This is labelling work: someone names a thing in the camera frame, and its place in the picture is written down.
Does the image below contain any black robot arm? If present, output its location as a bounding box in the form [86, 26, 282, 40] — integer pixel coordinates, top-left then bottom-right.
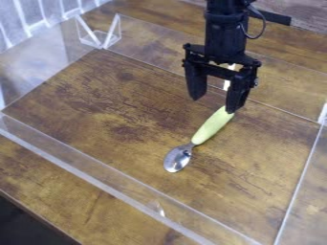
[183, 0, 262, 114]

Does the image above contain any clear acrylic triangle bracket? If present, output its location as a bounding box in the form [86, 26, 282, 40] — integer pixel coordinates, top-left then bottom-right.
[75, 13, 122, 50]

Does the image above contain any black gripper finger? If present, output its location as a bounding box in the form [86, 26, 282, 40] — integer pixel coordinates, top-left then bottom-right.
[226, 75, 255, 114]
[185, 61, 207, 100]

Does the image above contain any clear acrylic enclosure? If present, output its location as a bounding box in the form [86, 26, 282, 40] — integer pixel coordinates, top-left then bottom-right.
[0, 2, 327, 245]

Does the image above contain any green handled metal spoon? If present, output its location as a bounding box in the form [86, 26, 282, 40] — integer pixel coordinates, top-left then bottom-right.
[163, 107, 234, 173]

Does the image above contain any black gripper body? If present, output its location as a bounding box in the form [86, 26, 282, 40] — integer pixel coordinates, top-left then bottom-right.
[183, 11, 261, 79]

